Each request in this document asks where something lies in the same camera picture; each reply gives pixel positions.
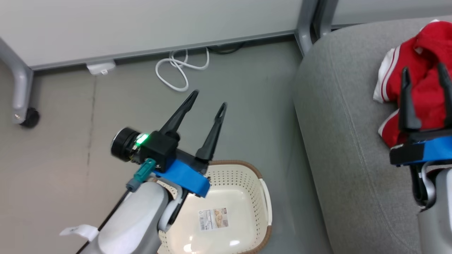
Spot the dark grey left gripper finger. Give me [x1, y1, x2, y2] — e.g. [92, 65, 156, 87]
[195, 102, 227, 163]
[159, 90, 199, 140]

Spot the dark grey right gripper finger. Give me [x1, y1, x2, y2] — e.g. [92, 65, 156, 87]
[437, 63, 452, 129]
[398, 67, 422, 133]

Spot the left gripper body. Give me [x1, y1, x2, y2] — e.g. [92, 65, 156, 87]
[111, 128, 211, 198]

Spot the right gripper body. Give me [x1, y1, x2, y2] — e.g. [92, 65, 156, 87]
[399, 127, 452, 164]

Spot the red clothing with white trim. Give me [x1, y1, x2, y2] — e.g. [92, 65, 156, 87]
[374, 20, 452, 149]

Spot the cream perforated laundry basket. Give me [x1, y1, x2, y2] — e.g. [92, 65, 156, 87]
[155, 161, 273, 254]

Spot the printed basket label sticker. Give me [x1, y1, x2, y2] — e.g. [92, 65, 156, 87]
[198, 208, 228, 232]

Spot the grey fabric sofa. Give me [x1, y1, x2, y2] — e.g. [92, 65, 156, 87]
[292, 16, 452, 254]

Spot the white power adapter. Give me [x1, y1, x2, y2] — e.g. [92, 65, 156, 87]
[86, 61, 117, 76]

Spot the white paper tag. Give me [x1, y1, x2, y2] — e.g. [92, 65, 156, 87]
[59, 224, 99, 242]

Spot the black caster wheel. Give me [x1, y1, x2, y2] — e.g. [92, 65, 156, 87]
[19, 107, 40, 128]

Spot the grey curved partition leg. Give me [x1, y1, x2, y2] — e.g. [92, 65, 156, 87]
[0, 37, 34, 125]

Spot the teal cable connector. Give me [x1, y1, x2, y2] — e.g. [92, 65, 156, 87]
[126, 158, 156, 193]

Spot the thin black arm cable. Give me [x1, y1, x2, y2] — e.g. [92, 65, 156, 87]
[411, 164, 430, 208]
[75, 190, 132, 254]

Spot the white coiled cable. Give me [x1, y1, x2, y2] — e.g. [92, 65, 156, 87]
[155, 48, 210, 92]

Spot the black floor cable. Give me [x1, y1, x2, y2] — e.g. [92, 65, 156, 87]
[208, 42, 245, 55]

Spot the grey metal partition post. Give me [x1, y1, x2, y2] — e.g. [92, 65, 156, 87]
[314, 0, 340, 38]
[295, 0, 319, 57]

